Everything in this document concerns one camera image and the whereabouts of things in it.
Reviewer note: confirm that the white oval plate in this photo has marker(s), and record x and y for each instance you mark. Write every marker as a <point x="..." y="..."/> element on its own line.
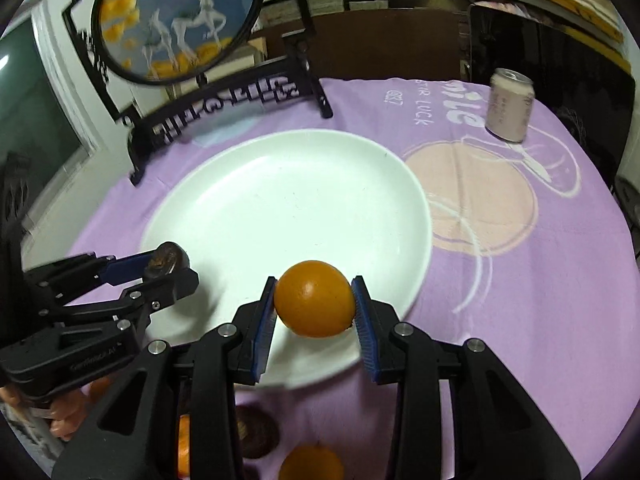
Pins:
<point x="253" y="211"/>

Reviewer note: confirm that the round deer screen ornament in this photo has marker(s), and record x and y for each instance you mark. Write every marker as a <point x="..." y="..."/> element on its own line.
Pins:
<point x="148" y="61"/>

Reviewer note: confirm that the large mandarin orange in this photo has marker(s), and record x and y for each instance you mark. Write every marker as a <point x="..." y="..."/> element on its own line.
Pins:
<point x="312" y="461"/>
<point x="184" y="447"/>

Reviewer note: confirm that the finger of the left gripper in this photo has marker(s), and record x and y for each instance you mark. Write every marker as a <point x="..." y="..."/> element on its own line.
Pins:
<point x="135" y="304"/>
<point x="73" y="277"/>

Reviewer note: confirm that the orange kumquat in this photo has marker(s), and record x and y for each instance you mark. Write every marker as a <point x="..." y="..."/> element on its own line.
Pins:
<point x="314" y="300"/>

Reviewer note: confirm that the person's left hand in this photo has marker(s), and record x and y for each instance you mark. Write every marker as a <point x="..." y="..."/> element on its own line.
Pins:
<point x="67" y="412"/>

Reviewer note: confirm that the dark water chestnut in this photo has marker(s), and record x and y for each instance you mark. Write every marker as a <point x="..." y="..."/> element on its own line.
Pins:
<point x="258" y="432"/>
<point x="167" y="258"/>

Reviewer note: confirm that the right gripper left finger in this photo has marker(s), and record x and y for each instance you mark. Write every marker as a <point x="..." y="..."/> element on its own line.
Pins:
<point x="133" y="432"/>

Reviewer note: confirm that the pink drink can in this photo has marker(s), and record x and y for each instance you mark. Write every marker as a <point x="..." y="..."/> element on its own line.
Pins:
<point x="510" y="105"/>

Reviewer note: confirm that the dark water chestnut front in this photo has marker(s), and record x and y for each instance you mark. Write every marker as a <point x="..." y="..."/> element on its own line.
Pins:
<point x="258" y="432"/>

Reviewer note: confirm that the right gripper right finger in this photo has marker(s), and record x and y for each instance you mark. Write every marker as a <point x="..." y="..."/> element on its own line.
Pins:
<point x="499" y="431"/>

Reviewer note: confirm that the purple printed tablecloth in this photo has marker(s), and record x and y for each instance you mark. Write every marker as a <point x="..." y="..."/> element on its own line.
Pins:
<point x="532" y="254"/>

